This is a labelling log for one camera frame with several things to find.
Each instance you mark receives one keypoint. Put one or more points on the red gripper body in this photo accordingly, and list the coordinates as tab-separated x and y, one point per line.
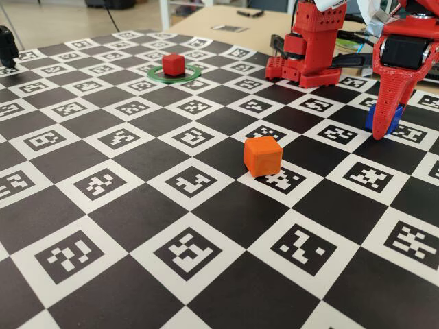
400	52

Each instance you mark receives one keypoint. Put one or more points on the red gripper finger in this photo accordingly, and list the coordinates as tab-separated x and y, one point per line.
416	82
387	103

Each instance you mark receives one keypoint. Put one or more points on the blue cube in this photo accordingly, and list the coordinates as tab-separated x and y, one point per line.
395	118

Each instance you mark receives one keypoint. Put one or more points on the orange cube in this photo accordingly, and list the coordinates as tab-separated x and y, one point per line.
262	157

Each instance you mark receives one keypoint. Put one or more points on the red cube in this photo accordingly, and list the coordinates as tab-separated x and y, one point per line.
173	65

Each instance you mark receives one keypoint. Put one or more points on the red robot base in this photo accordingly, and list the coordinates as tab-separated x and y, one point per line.
308	79

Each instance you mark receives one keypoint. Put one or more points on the black power connector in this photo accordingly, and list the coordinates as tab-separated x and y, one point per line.
353	61

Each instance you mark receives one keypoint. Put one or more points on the yellow green round object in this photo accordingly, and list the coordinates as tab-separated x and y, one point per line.
346	44

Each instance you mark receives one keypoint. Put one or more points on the printed marker paper sheet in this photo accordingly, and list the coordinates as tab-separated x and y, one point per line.
228	28

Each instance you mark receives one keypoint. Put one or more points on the black white marker board mat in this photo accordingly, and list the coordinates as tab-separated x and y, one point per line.
219	219

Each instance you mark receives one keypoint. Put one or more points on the white table leg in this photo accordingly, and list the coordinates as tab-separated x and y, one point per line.
164	15

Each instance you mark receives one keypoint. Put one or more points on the black floor box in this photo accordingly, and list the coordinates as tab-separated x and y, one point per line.
109	3

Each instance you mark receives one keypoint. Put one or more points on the black clamp mount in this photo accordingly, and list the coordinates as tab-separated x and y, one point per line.
7	44

